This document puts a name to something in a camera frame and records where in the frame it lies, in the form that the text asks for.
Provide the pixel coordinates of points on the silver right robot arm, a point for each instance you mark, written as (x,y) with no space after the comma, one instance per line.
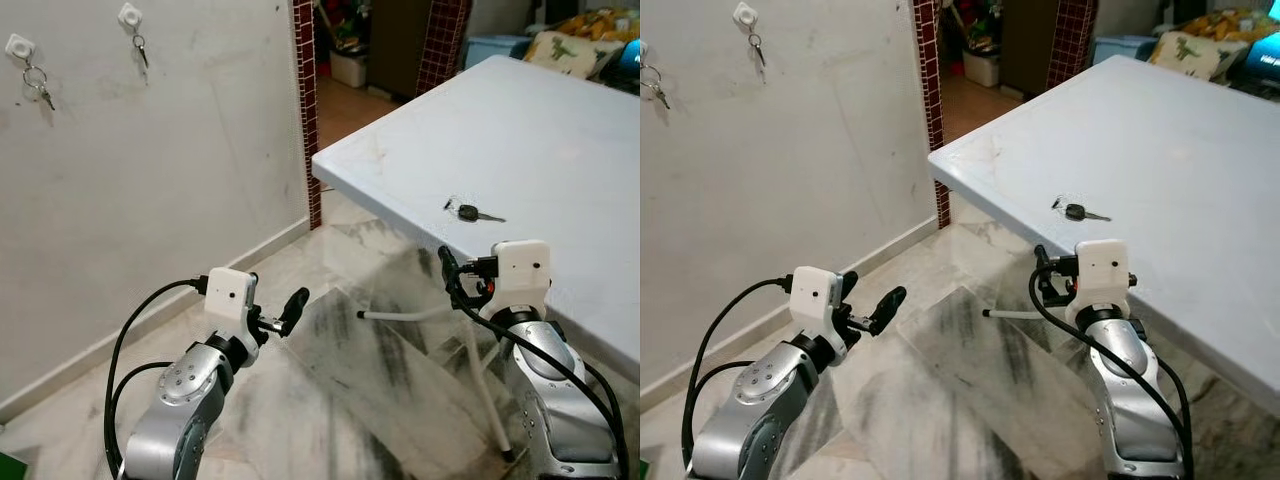
(560,420)
(1130,400)

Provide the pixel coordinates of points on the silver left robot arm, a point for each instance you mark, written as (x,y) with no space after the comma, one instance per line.
(180,400)
(760,395)

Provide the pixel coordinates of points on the white skirting board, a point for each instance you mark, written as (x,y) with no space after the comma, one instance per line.
(880,258)
(60,372)

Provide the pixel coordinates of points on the white metal table leg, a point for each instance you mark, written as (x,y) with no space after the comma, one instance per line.
(490,400)
(1020,315)

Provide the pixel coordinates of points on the white plastic table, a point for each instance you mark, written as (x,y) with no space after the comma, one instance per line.
(1150,150)
(520,150)

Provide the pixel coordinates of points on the red tiled pillar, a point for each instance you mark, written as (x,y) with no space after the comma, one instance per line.
(1072,40)
(928,100)
(443,40)
(307,100)

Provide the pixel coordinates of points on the white storage box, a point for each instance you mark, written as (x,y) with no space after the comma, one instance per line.
(348,70)
(982,68)

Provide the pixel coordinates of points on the dark brown wooden cabinet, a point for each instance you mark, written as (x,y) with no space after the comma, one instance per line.
(398,45)
(1028,45)

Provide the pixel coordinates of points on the blue-grey plastic bin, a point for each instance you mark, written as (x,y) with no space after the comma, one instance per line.
(490,50)
(1120,48)

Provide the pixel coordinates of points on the dinosaur print pillow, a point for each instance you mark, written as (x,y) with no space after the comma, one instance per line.
(560,52)
(1185,55)

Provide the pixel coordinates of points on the blue object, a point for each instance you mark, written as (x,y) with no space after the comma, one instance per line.
(630,58)
(1262,60)

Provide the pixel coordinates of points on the yellow patterned cloth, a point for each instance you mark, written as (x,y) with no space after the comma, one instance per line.
(1230,25)
(600,25)

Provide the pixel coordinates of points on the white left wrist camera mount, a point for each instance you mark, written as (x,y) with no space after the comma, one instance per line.
(230,300)
(815,300)

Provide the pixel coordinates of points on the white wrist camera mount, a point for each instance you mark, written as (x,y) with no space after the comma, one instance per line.
(815,300)
(522,275)
(1102,275)
(230,300)

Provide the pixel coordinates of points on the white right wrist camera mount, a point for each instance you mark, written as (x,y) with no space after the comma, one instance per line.
(522,275)
(1102,275)

